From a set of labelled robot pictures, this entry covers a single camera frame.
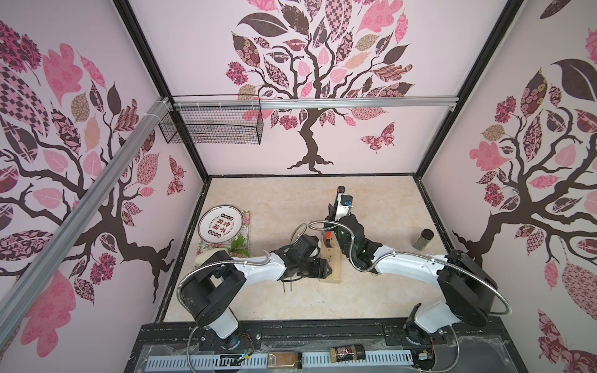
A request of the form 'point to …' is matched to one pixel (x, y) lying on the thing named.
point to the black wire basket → (216, 124)
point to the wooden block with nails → (333, 256)
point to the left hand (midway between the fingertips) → (326, 276)
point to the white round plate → (220, 224)
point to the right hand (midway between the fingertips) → (332, 203)
